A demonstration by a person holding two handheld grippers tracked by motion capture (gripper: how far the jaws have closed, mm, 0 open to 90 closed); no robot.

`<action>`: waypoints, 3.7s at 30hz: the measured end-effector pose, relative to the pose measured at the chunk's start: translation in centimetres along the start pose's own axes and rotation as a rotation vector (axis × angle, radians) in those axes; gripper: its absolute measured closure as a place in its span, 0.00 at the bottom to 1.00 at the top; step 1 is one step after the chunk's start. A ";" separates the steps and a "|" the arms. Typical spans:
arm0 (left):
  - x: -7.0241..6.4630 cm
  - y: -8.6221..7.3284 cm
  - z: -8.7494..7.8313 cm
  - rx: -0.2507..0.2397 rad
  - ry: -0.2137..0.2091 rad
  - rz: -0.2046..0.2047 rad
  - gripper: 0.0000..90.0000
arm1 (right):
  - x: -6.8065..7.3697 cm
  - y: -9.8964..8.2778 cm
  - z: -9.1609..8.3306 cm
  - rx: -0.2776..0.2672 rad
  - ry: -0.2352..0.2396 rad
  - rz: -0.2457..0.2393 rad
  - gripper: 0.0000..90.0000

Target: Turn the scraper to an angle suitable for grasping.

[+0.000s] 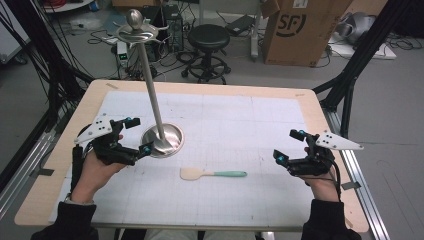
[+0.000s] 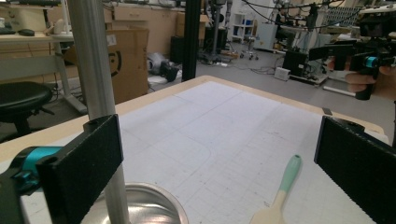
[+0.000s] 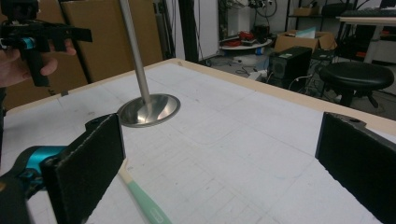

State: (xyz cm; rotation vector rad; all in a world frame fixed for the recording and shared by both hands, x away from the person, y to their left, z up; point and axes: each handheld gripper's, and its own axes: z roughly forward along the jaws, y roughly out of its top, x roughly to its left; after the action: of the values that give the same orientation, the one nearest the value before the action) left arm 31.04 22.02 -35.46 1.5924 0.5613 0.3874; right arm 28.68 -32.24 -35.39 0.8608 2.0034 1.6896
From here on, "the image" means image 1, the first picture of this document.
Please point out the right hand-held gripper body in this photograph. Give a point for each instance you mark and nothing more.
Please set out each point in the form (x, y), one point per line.
(316, 160)

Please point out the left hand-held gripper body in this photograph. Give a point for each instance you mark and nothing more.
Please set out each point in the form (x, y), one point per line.
(100, 128)

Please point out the silver metal utensil stand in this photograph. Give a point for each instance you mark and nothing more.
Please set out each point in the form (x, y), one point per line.
(151, 86)

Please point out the person's right hand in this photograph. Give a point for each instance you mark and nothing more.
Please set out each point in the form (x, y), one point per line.
(321, 188)

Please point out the person's left hand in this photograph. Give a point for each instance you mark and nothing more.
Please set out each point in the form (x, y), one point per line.
(93, 176)

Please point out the grey tape piece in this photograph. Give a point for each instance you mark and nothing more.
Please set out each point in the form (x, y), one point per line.
(351, 185)
(42, 172)

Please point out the white grid mat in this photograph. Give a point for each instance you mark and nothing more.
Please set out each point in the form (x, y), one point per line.
(233, 133)

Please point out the white power unit green display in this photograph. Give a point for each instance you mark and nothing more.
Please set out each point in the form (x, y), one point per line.
(122, 53)

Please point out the large cardboard box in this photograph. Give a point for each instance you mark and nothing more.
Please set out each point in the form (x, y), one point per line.
(300, 36)

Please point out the black computer tower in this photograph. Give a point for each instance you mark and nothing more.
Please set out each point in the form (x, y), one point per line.
(175, 28)

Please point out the white stand leg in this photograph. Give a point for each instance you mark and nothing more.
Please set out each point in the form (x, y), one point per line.
(255, 36)

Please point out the black round stool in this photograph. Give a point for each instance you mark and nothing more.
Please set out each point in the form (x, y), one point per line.
(208, 36)

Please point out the white flat board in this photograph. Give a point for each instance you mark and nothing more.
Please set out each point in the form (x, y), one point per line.
(383, 52)

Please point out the black flat device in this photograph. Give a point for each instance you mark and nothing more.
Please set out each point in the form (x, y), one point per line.
(240, 25)

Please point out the grey rounded device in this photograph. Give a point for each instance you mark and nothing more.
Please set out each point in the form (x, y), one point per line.
(358, 26)

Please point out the aluminium rail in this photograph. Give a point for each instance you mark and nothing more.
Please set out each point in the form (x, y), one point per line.
(363, 193)
(23, 173)

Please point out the black metal frame post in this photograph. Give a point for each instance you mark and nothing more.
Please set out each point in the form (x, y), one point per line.
(43, 50)
(363, 50)

